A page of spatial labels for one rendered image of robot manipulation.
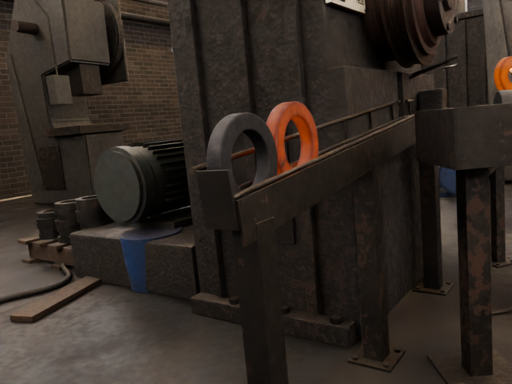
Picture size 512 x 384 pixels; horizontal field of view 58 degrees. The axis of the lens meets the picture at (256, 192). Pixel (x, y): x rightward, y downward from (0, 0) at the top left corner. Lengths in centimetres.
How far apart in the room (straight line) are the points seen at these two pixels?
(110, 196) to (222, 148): 160
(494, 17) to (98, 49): 405
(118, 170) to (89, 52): 353
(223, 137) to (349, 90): 71
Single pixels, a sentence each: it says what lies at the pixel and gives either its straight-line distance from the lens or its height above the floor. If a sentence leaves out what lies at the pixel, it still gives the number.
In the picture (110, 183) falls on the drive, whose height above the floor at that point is 51.
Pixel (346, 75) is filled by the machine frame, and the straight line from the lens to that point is 144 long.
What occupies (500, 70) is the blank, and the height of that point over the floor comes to 85.
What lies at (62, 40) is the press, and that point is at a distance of 557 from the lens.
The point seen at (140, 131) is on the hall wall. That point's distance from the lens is 867.
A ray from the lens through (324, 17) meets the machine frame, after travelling 149.
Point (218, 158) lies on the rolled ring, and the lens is 80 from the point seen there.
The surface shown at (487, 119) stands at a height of 69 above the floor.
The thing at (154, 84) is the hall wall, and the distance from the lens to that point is 902.
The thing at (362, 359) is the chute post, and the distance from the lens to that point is 150.
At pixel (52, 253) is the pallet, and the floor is 7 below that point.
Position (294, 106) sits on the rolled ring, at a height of 76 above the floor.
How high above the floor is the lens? 73
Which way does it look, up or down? 8 degrees down
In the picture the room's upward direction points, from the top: 5 degrees counter-clockwise
